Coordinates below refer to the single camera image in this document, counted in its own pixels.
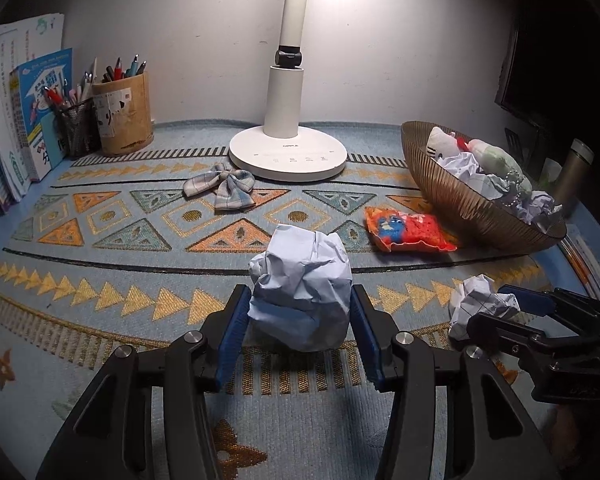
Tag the blue book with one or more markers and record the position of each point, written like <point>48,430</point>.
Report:
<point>45,110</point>

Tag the plaid fabric bow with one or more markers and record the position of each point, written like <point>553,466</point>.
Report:
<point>225,185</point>

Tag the green packet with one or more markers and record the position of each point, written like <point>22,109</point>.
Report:
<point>547,174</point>

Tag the stack of notebooks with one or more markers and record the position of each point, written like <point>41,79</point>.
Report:
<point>572,252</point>

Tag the large paper ball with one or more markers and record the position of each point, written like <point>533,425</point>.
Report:
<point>300,290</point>
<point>460,166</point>

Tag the pink plush toy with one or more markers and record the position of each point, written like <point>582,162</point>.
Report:
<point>477,146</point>

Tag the metal thermos bottle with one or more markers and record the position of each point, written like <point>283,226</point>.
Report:
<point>572,175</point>

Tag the white plush toy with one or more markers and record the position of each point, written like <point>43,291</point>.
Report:
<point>440,145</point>

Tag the black monitor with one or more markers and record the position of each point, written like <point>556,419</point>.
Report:
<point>555,35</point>

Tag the white paper booklet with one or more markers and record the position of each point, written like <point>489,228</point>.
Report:
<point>25,45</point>

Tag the red snack packet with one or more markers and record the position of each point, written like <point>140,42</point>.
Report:
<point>410,230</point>

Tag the brown ribbed glass bowl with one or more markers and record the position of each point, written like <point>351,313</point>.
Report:
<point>460,210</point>

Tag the person's right hand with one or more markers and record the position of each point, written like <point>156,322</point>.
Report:
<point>572,430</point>

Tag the wooden pen holder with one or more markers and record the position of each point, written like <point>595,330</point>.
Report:
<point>125,120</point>

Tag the bunch of pens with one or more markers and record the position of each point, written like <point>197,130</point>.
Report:
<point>120,70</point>
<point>70,92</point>

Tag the black mesh pen holder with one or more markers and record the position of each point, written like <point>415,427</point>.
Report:
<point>77,132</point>

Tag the white desk lamp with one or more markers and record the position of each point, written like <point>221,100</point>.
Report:
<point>285,110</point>

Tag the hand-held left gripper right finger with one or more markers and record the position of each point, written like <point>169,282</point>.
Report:
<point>367,340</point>

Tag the green plush toy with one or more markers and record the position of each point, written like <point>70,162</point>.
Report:
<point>505,167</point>

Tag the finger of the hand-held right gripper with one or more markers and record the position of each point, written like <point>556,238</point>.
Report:
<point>530,299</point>
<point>500,330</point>

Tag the patterned woven mat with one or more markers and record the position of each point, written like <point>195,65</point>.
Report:
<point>130,260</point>

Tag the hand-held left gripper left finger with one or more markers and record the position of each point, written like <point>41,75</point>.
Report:
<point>230,330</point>

